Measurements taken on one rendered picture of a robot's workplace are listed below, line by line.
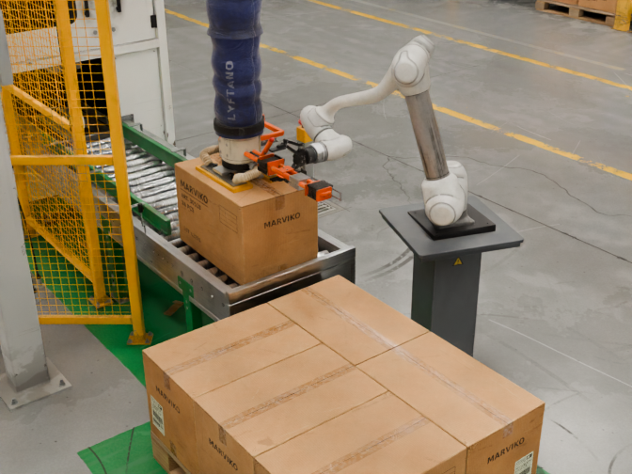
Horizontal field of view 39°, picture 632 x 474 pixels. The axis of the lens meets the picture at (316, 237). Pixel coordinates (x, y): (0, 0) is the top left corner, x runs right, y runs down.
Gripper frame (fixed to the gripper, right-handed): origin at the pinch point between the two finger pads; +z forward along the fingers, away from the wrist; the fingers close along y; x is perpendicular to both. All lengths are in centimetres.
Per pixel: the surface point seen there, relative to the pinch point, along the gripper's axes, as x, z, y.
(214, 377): -52, 63, 54
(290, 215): -4.1, -5.5, 24.1
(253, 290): -12, 20, 50
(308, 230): -4.1, -15.6, 34.6
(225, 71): 20.6, 9.1, -37.8
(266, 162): 0.8, 2.7, -1.7
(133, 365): 48, 54, 108
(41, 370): 58, 95, 99
